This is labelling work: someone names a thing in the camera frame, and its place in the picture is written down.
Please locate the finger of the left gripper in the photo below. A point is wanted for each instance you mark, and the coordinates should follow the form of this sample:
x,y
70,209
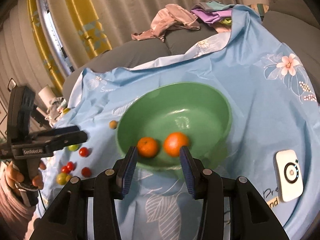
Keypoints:
x,y
54,132
61,141

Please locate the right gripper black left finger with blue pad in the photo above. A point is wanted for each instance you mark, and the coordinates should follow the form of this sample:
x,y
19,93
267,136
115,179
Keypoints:
x,y
66,218

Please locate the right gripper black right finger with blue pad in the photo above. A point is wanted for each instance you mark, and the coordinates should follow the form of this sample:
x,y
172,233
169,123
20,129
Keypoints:
x,y
251,217

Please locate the red cherry tomato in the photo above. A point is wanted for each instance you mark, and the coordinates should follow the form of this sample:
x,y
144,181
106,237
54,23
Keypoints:
x,y
70,166
65,170
84,152
86,172

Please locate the small tan round fruit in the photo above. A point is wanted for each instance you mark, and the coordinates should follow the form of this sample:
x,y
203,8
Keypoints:
x,y
113,124

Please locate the orange mandarin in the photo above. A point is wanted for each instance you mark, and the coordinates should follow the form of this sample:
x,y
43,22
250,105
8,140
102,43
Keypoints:
x,y
174,142
147,147

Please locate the person's left hand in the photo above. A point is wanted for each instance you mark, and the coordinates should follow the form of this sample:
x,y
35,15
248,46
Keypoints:
x,y
12,176

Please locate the green round fruit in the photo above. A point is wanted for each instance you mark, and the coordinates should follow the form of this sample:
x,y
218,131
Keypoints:
x,y
73,148

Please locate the clothes heap on chair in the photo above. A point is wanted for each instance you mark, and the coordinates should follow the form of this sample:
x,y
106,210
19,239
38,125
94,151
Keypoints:
x,y
58,107

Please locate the yellow green lime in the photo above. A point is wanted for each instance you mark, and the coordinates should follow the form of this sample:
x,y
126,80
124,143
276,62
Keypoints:
x,y
61,178

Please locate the white cylinder lamp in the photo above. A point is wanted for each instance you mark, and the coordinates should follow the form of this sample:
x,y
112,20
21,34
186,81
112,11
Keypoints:
x,y
46,95

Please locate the upright vacuum cleaner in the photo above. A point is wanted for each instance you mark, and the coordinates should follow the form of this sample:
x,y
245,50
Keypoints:
x,y
37,114

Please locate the person's pink sleeve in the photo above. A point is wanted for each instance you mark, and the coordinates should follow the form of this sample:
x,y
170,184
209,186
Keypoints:
x,y
17,220

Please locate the white HP device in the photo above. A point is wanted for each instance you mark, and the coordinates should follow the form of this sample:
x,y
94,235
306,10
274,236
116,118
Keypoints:
x,y
289,176

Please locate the yellow patterned curtain left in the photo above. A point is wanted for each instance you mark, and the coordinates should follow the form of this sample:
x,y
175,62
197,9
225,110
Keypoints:
x,y
43,47

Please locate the yellow patterned curtain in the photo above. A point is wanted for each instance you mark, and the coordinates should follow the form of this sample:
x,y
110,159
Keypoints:
x,y
43,47
88,26

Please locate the light blue floral sheet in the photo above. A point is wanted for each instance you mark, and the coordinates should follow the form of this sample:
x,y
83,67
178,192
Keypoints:
x,y
273,105

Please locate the green plastic bowl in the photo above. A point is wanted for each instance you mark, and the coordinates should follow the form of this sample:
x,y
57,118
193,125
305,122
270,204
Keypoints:
x,y
197,110

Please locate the grey sofa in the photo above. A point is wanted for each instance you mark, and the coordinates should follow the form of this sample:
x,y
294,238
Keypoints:
x,y
134,53

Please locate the yellow patterned curtain right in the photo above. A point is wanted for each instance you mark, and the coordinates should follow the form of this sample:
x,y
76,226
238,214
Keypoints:
x,y
88,26

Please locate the pink cloth pile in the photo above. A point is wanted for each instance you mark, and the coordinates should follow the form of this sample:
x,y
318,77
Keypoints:
x,y
171,17

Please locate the purple cloth pile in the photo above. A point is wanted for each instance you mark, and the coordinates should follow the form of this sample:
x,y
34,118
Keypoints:
x,y
215,14

